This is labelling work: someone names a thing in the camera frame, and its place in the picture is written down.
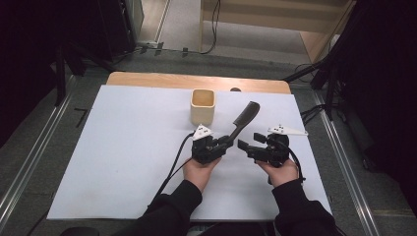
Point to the wooden table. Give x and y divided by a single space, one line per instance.
157 80

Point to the person's left hand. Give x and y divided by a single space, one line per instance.
198 173

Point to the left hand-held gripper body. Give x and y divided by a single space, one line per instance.
205 149

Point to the power strip with plugs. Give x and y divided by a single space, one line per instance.
152 46

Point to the beige square cup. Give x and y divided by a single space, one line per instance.
202 113

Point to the black comb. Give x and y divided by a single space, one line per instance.
246 116

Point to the black metal stand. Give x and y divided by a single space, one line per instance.
329 69

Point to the dark cabinet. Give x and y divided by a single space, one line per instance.
121 23

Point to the white board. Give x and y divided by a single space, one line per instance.
131 157

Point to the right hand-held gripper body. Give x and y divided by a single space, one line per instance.
275 147

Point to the light wooden furniture frame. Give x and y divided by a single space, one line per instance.
262 24

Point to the person's right hand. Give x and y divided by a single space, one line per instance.
280 173

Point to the black tripod stand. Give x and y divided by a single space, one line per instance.
60 75

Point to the metal floor rail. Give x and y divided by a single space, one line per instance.
347 170
32 157

